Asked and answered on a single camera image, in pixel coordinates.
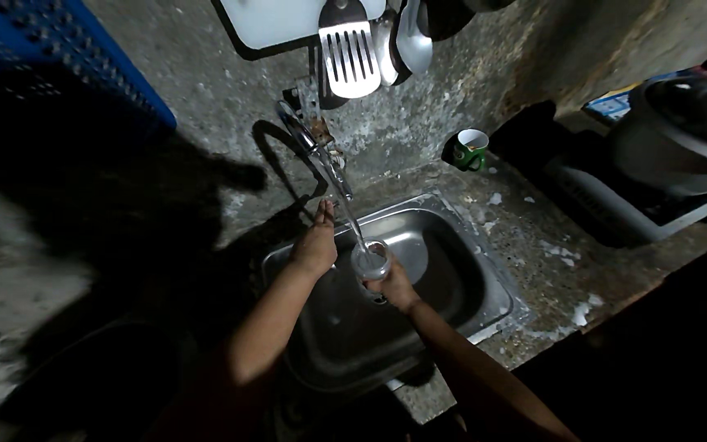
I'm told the large metal pot with lid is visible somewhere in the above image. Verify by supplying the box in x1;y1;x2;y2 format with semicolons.
608;76;707;197

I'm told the blue and yellow printed packet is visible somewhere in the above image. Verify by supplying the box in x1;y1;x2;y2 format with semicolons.
582;66;704;126

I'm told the person's right hand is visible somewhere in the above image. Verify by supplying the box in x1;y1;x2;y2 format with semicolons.
363;243;421;315

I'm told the green mug with white inside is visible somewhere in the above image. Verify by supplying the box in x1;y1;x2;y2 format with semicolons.
452;128;490;173

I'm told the clear glass jar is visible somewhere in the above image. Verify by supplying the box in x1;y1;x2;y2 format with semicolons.
351;237;392;294

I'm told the gas stove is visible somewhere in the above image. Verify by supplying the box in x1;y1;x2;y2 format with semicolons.
544;147;707;249

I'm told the chrome faucet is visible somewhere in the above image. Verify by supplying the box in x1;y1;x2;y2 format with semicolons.
277;99;353;202

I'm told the white cutting board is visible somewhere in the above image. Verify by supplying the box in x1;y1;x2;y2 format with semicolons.
220;0;387;51

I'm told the stainless steel sink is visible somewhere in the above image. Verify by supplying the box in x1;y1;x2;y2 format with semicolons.
260;189;535;394

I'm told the slotted metal spatula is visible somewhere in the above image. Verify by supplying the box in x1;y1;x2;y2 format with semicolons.
318;0;383;99

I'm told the person's left hand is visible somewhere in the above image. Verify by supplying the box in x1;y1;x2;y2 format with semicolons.
291;198;338;280

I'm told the blue plastic basket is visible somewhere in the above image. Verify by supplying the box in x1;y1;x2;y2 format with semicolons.
0;0;178;183

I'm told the large metal ladle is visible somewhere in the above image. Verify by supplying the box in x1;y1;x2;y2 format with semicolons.
395;0;434;76

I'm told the metal spoon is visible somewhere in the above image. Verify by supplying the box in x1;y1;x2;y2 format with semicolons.
373;7;400;87

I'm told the person's right forearm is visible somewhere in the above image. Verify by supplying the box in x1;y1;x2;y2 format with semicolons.
407;299;581;442

